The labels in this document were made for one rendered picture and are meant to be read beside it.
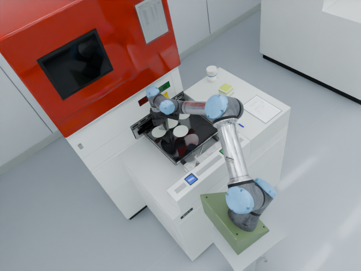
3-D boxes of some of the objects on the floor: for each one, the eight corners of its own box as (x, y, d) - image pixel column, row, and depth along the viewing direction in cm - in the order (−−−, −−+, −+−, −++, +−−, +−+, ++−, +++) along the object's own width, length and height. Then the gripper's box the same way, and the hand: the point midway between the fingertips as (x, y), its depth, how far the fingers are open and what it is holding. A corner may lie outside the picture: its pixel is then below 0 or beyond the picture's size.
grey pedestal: (304, 299, 196) (330, 262, 134) (253, 342, 186) (255, 324, 124) (253, 237, 227) (254, 184, 165) (207, 272, 217) (190, 229, 155)
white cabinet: (148, 209, 259) (117, 156, 197) (226, 146, 287) (221, 82, 226) (195, 266, 221) (174, 222, 160) (280, 187, 250) (290, 125, 188)
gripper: (150, 104, 180) (158, 126, 196) (149, 114, 174) (157, 136, 190) (164, 102, 179) (171, 125, 195) (163, 113, 173) (170, 135, 189)
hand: (168, 129), depth 191 cm, fingers closed
